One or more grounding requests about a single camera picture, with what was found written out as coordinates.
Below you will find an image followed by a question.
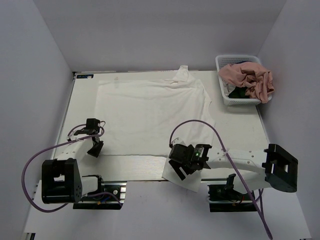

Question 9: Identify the blue table label sticker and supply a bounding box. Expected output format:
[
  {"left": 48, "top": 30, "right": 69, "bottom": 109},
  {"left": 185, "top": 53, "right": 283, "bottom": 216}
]
[{"left": 76, "top": 74, "right": 94, "bottom": 79}]

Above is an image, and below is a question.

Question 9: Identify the white plastic basket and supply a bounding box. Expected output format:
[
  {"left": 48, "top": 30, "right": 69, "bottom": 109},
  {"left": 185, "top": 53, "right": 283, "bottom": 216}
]
[{"left": 215, "top": 54, "right": 275, "bottom": 106}]

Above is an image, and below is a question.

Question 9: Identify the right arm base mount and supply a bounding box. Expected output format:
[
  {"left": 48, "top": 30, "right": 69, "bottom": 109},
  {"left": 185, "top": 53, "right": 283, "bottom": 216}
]
[{"left": 207, "top": 173, "right": 257, "bottom": 213}]

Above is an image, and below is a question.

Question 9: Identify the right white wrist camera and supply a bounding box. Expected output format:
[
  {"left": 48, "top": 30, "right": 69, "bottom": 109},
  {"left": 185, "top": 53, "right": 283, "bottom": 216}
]
[{"left": 171, "top": 137, "right": 186, "bottom": 147}]

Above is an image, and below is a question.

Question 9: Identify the dark green t shirt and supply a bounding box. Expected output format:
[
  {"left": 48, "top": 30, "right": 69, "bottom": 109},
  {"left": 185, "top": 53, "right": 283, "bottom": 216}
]
[{"left": 228, "top": 86, "right": 250, "bottom": 99}]

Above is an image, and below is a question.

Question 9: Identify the white printed t shirt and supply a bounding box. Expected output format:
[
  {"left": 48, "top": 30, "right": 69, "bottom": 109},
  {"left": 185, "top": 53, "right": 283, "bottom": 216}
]
[{"left": 94, "top": 67, "right": 214, "bottom": 181}]

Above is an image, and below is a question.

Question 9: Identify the pink t shirt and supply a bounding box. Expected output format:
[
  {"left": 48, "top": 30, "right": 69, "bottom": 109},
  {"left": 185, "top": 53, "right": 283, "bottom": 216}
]
[{"left": 218, "top": 62, "right": 275, "bottom": 104}]

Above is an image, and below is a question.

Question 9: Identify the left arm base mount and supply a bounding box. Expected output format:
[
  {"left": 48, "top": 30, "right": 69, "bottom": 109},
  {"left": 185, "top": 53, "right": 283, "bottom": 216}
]
[{"left": 72, "top": 182, "right": 127, "bottom": 210}]

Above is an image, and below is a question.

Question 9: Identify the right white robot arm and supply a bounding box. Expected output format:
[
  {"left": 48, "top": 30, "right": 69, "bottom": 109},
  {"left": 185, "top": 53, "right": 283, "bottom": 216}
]
[{"left": 162, "top": 143, "right": 298, "bottom": 194}]

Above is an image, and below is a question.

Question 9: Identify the blue t shirt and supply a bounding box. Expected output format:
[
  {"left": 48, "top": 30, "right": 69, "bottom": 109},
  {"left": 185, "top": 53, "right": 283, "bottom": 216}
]
[{"left": 236, "top": 60, "right": 251, "bottom": 64}]

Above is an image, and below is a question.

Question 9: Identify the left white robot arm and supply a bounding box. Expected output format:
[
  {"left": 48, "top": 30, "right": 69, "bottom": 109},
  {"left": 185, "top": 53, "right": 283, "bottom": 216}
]
[{"left": 41, "top": 118, "right": 104, "bottom": 204}]

